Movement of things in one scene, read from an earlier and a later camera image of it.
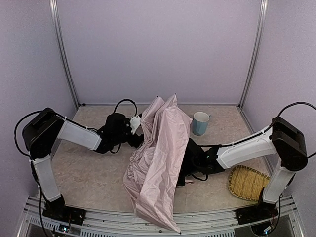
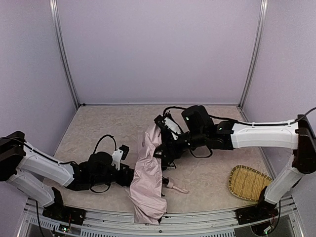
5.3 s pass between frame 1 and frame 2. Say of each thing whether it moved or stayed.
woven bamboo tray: stayed
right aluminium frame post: stayed
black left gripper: moved
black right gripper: moved
